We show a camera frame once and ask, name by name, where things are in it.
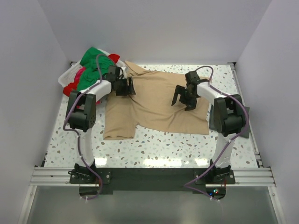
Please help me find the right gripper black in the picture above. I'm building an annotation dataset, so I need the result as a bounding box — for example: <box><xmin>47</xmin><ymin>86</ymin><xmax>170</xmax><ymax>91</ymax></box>
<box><xmin>172</xmin><ymin>85</ymin><xmax>198</xmax><ymax>111</ymax></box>

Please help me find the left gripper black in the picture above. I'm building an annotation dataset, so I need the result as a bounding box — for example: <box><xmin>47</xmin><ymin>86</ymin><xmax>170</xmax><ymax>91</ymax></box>
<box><xmin>116</xmin><ymin>76</ymin><xmax>136</xmax><ymax>95</ymax></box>

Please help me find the beige t shirt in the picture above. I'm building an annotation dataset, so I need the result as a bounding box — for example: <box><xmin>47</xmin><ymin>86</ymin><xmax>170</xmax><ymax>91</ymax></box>
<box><xmin>103</xmin><ymin>61</ymin><xmax>209</xmax><ymax>140</ymax></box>

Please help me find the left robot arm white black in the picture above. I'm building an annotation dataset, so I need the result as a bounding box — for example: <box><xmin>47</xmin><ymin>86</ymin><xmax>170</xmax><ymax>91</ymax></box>
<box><xmin>63</xmin><ymin>65</ymin><xmax>135</xmax><ymax>183</ymax></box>

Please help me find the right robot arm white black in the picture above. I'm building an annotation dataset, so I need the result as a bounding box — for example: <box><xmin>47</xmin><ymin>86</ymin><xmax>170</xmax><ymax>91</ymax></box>
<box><xmin>171</xmin><ymin>70</ymin><xmax>249</xmax><ymax>184</ymax></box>

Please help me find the green t shirt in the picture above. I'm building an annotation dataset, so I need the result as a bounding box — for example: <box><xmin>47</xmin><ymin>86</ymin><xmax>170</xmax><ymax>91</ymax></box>
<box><xmin>77</xmin><ymin>47</ymin><xmax>115</xmax><ymax>91</ymax></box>

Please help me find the pink garment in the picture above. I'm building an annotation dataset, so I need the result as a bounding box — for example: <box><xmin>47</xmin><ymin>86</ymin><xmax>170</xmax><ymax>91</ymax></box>
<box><xmin>74</xmin><ymin>67</ymin><xmax>86</xmax><ymax>82</ymax></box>

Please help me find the red t shirt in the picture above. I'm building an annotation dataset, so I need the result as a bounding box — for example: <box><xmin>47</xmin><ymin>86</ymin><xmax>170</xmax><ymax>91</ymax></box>
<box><xmin>63</xmin><ymin>54</ymin><xmax>120</xmax><ymax>96</ymax></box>

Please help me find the white plastic laundry basket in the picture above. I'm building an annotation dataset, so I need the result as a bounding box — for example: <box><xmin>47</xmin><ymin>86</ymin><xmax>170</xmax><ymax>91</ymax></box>
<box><xmin>58</xmin><ymin>49</ymin><xmax>126</xmax><ymax>88</ymax></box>

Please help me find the folded dark grey t shirt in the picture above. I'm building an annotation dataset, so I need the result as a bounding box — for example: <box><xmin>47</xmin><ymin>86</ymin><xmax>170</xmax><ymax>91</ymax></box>
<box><xmin>209</xmin><ymin>105</ymin><xmax>250</xmax><ymax>139</ymax></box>

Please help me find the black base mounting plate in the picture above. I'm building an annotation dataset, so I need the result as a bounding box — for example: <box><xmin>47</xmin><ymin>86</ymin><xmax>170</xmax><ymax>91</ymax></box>
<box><xmin>68</xmin><ymin>165</ymin><xmax>236</xmax><ymax>199</ymax></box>

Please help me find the aluminium frame rail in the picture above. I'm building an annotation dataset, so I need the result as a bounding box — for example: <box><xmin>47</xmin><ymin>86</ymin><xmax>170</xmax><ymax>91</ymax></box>
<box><xmin>29</xmin><ymin>167</ymin><xmax>276</xmax><ymax>187</ymax></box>

